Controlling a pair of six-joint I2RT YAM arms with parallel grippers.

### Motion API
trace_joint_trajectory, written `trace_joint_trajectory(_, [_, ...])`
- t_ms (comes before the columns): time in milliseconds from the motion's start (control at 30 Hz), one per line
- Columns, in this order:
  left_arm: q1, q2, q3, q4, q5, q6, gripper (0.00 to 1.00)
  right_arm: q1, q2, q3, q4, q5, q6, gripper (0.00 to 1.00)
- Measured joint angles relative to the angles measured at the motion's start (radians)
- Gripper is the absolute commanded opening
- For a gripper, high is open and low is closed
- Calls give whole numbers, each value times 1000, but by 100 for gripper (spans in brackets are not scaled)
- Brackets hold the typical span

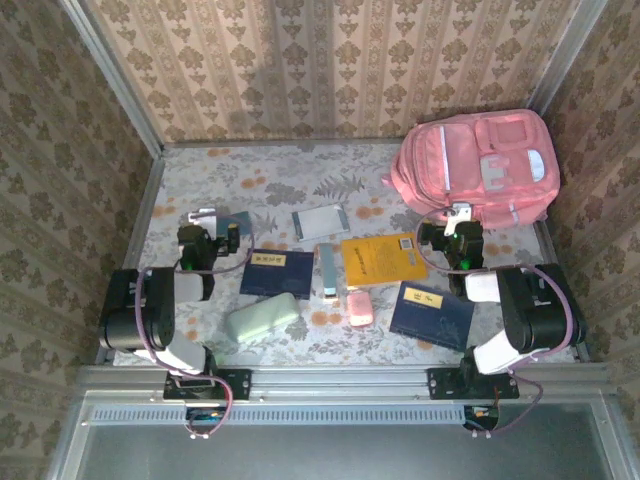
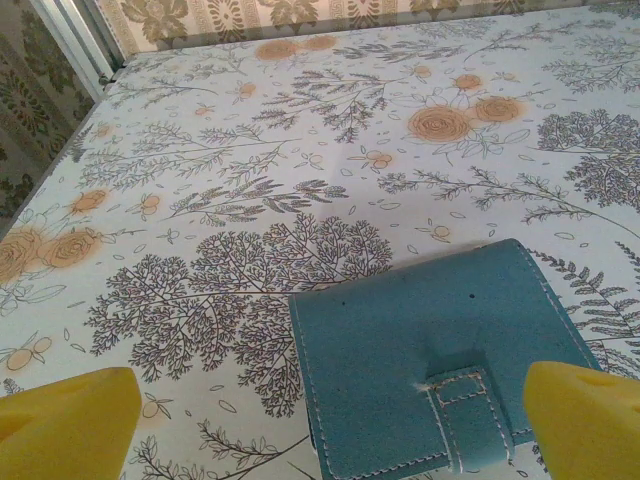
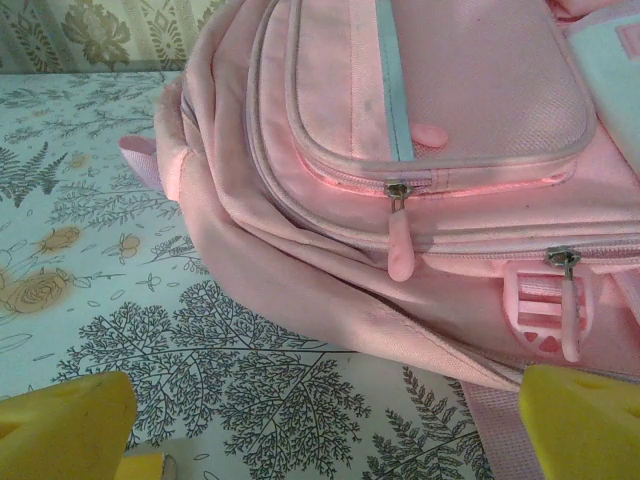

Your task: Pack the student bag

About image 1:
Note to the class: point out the thin aluminium wall rail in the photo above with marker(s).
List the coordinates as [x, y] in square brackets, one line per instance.
[250, 144]

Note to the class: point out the navy book with gold label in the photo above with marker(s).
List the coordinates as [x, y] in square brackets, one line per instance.
[430, 320]
[275, 280]

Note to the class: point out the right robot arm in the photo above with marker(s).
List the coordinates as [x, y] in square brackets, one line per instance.
[540, 310]

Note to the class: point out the small pink case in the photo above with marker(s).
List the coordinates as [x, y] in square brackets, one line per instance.
[359, 310]

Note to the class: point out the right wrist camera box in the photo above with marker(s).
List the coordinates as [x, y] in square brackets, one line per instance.
[461, 211]

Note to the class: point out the pink student backpack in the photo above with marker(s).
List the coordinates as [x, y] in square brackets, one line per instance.
[470, 160]

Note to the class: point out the yellow book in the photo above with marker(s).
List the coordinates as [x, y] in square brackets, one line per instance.
[380, 260]

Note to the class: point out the teal leather pen case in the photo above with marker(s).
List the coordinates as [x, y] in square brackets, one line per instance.
[327, 267]

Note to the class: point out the aluminium table side rail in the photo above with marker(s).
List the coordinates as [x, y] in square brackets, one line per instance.
[550, 245]
[145, 210]

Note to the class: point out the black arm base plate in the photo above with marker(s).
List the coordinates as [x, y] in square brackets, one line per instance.
[235, 385]
[442, 384]

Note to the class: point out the white notebook with teal edges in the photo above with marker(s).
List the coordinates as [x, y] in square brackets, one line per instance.
[320, 223]

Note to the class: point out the aluminium frame post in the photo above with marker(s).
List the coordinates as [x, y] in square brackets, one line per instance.
[565, 60]
[115, 80]

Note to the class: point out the pale green glasses case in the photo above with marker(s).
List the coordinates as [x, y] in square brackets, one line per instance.
[260, 317]

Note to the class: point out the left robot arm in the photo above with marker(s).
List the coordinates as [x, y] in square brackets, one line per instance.
[130, 310]

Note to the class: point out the dark teal notebook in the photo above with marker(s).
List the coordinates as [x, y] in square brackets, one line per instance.
[241, 219]

